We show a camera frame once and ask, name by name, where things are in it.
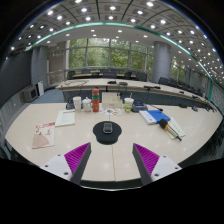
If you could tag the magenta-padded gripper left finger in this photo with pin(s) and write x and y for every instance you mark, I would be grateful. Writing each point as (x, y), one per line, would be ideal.
(56, 165)

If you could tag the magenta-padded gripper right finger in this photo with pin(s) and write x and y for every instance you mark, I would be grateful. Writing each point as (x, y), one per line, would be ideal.
(165, 165)

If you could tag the black computer mouse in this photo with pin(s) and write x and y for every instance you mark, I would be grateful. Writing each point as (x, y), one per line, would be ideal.
(107, 128)

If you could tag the black mouse pad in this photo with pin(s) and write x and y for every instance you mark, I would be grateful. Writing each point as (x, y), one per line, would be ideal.
(107, 138)

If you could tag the red and white leaflet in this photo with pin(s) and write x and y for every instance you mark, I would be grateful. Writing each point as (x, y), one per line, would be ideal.
(44, 135)

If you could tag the white paper leaflet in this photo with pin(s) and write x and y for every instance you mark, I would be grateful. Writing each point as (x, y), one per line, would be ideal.
(65, 118)

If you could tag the blue and white book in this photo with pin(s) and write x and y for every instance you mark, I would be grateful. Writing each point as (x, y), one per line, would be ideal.
(156, 116)

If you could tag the black desk microphone unit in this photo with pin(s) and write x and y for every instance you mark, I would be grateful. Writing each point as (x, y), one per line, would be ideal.
(139, 107)
(70, 106)

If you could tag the white paper cup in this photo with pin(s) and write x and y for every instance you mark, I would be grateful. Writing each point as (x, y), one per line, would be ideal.
(77, 104)

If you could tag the green printed paper cup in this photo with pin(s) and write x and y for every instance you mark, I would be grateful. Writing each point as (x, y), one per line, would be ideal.
(128, 105)

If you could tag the red thermos bottle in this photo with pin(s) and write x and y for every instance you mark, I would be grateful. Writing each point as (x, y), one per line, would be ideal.
(95, 101)

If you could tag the grey box appliance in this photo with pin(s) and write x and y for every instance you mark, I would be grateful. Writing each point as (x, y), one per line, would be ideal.
(30, 94)

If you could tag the colourful sticker sheet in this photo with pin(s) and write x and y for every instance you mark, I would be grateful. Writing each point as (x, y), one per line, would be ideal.
(110, 111)

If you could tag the white standing panel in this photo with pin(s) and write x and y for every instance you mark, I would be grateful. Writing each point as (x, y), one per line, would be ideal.
(40, 88)

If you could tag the cream cardboard box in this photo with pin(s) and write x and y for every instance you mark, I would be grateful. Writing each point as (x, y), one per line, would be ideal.
(111, 101)

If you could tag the row of dark chairs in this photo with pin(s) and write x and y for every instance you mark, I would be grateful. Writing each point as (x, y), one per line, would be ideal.
(141, 76)

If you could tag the ceiling spot lights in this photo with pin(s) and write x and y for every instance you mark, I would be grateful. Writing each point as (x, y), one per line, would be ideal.
(112, 7)

